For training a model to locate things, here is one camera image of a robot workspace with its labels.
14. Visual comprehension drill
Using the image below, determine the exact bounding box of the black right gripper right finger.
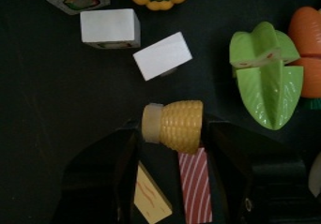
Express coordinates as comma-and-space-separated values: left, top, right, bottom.
201, 112, 321, 224

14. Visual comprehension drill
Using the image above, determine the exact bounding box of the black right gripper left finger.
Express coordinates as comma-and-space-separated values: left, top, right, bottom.
49, 118, 144, 224

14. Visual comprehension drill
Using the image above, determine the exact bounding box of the yellow toy corn piece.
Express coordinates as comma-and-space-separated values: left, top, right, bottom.
140, 99, 204, 156

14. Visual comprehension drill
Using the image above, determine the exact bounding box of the green toy corn husk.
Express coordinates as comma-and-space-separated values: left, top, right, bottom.
228, 21, 304, 131

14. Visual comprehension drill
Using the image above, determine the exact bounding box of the yellow wooden block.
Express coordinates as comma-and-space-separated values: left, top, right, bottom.
132, 160, 173, 224

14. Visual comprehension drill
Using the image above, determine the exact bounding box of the white toy piece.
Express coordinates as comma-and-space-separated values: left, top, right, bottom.
307, 152, 321, 199

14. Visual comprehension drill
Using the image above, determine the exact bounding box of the red striped wooden block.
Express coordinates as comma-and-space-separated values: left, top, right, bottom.
176, 146, 213, 224

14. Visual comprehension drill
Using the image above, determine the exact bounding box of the orange toy carrot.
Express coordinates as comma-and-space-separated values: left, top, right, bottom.
287, 6, 321, 111

